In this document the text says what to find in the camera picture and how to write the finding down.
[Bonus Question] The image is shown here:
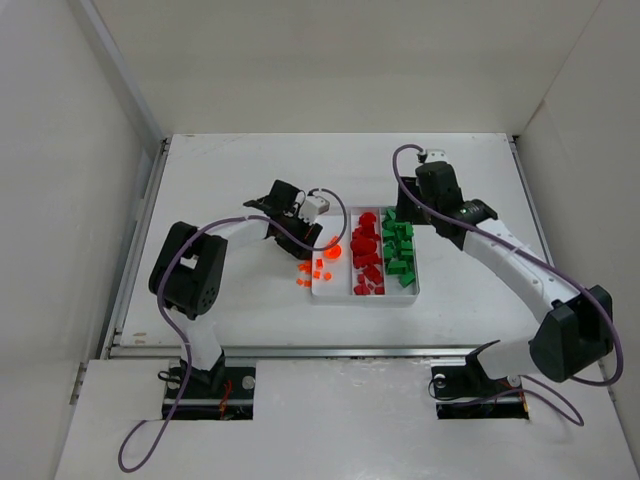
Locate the red round flower lego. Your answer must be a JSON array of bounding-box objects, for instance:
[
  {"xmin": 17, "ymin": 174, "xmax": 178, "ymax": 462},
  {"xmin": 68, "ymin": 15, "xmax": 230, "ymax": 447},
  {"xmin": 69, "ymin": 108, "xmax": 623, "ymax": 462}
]
[{"xmin": 350, "ymin": 235, "xmax": 378, "ymax": 257}]

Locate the dark red long lego brick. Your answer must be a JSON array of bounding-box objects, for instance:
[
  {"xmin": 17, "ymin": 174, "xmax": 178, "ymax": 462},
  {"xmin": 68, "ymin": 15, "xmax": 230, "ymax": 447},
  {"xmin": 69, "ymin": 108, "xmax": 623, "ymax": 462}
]
[{"xmin": 353, "ymin": 253, "xmax": 382, "ymax": 269}]

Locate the red half-round lego base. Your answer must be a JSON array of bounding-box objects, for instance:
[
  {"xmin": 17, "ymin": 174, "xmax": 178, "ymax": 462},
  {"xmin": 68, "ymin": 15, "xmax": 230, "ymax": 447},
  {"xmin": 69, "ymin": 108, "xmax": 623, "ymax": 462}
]
[{"xmin": 358, "ymin": 212, "xmax": 377, "ymax": 228}]

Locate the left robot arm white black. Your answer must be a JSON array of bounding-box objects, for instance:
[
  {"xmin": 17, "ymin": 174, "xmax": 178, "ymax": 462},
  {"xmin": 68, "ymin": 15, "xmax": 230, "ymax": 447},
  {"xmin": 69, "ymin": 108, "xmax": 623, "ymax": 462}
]
[{"xmin": 148, "ymin": 180, "xmax": 330, "ymax": 389}]

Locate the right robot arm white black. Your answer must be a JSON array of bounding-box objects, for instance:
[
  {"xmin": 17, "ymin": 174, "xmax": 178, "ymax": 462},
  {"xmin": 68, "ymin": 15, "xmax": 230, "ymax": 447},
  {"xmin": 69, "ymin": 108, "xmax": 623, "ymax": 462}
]
[{"xmin": 396, "ymin": 161, "xmax": 624, "ymax": 384}]

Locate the orange round lego piece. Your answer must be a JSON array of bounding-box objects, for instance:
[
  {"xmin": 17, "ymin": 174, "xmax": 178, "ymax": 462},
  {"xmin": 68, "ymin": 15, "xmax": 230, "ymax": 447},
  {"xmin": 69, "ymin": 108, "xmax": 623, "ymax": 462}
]
[{"xmin": 323, "ymin": 244, "xmax": 342, "ymax": 261}]

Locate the white three-compartment tray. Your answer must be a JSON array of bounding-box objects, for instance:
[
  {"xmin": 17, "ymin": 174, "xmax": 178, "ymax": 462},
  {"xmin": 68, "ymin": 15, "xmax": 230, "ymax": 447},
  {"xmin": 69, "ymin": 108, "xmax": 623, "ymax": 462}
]
[{"xmin": 304, "ymin": 206, "xmax": 420, "ymax": 307}]

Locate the green lego brick in tray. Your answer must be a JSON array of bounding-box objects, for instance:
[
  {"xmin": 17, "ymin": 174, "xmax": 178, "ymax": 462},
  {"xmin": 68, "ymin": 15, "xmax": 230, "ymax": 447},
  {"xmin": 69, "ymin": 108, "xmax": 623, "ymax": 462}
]
[{"xmin": 399, "ymin": 271, "xmax": 416, "ymax": 288}]

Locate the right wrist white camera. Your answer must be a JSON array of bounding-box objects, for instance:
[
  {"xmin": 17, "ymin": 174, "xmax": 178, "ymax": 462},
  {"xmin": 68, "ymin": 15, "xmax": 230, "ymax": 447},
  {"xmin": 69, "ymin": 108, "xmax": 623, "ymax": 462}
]
[{"xmin": 417, "ymin": 149, "xmax": 448, "ymax": 164}]

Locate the wrist white camera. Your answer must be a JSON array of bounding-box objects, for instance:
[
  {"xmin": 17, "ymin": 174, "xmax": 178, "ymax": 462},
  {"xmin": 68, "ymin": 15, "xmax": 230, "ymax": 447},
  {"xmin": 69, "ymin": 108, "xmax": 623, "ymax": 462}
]
[
  {"xmin": 417, "ymin": 149, "xmax": 448, "ymax": 164},
  {"xmin": 298, "ymin": 194, "xmax": 330, "ymax": 224}
]

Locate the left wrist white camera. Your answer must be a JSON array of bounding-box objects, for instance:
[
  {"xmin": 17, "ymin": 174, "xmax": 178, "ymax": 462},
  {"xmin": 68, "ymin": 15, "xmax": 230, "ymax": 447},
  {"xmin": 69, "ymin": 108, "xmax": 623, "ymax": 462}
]
[{"xmin": 298, "ymin": 194, "xmax": 330, "ymax": 224}]

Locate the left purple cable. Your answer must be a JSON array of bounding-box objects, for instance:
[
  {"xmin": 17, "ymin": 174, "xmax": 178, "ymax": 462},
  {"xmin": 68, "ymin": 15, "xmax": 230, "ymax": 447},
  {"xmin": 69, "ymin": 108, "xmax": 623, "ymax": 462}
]
[{"xmin": 117, "ymin": 187, "xmax": 349, "ymax": 473}]

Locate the purple cable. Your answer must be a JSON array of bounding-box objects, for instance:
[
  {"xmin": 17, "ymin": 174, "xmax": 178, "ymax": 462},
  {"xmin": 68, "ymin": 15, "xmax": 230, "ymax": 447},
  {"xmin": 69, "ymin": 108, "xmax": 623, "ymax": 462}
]
[
  {"xmin": 391, "ymin": 143, "xmax": 626, "ymax": 427},
  {"xmin": 117, "ymin": 187, "xmax": 349, "ymax": 473}
]

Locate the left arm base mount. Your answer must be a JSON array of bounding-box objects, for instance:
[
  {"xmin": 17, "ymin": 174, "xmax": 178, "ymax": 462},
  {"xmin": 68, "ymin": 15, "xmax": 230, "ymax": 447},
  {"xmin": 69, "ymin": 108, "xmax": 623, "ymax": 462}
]
[{"xmin": 171, "ymin": 357, "xmax": 257, "ymax": 421}]

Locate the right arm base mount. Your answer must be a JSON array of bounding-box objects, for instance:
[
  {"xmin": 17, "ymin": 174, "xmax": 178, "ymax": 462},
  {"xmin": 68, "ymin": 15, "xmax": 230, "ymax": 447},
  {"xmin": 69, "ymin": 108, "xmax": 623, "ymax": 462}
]
[{"xmin": 427, "ymin": 340, "xmax": 529, "ymax": 420}]

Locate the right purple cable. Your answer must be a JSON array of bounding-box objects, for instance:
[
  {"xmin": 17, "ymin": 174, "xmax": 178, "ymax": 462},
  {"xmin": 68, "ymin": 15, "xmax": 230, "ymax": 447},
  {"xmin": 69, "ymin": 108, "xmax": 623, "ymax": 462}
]
[{"xmin": 391, "ymin": 143, "xmax": 626, "ymax": 427}]

